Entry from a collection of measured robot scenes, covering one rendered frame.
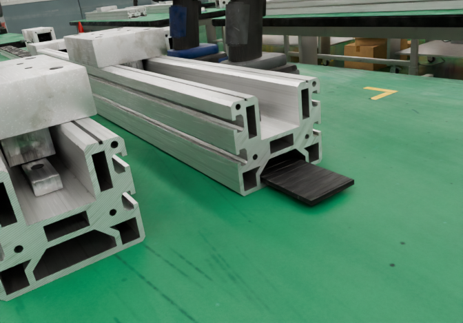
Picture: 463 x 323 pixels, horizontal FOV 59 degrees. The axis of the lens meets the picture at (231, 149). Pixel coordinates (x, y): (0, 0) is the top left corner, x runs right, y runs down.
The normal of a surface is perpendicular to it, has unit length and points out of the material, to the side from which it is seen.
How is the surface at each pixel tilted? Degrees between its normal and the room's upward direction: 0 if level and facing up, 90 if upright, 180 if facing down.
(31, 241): 90
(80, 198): 0
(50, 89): 90
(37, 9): 90
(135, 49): 90
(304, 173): 0
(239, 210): 0
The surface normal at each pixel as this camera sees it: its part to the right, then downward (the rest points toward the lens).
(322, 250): -0.11, -0.92
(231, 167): -0.81, 0.30
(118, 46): 0.57, 0.25
